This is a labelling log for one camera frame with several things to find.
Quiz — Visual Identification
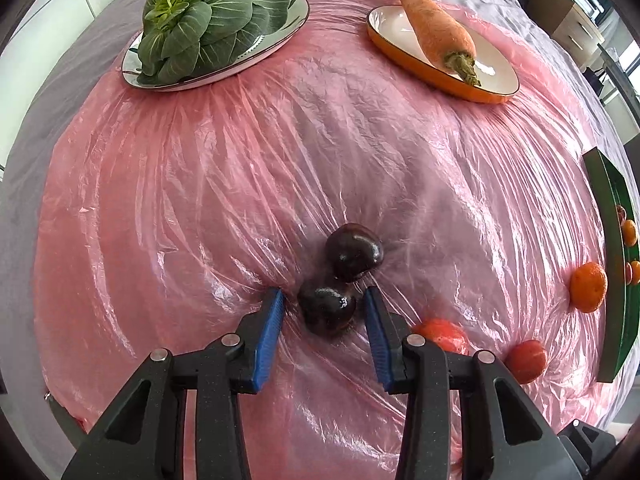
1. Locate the dark purple plum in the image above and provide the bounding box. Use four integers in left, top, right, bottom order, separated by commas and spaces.
297, 280, 358, 337
325, 223, 384, 283

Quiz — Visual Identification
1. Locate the desk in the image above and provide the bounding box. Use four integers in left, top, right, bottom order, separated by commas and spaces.
582, 42, 640, 111

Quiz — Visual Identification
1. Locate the wooden dresser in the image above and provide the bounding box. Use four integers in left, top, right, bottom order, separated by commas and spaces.
530, 0, 607, 58

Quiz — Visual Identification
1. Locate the orange rimmed plate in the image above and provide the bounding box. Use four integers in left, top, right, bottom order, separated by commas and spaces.
366, 5, 521, 105

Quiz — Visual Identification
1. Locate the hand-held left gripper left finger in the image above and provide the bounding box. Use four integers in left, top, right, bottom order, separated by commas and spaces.
61, 287, 286, 480

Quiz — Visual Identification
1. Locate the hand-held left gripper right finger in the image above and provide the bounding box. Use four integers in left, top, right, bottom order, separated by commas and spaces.
363, 286, 586, 480

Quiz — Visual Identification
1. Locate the green bok choy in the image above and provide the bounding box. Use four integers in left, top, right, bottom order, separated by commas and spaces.
136, 0, 300, 86

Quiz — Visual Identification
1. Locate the orange carrot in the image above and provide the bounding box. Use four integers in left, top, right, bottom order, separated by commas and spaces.
396, 0, 482, 87

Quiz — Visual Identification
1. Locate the white plate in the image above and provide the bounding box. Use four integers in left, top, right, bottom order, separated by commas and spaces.
121, 0, 311, 92

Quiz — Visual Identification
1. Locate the green tray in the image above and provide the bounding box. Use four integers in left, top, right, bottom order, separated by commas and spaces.
582, 147, 640, 384

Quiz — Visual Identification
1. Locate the pink plastic sheet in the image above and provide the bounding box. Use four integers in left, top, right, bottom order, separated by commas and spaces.
34, 0, 626, 480

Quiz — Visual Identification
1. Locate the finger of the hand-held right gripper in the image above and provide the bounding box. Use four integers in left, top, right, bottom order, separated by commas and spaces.
559, 420, 617, 480

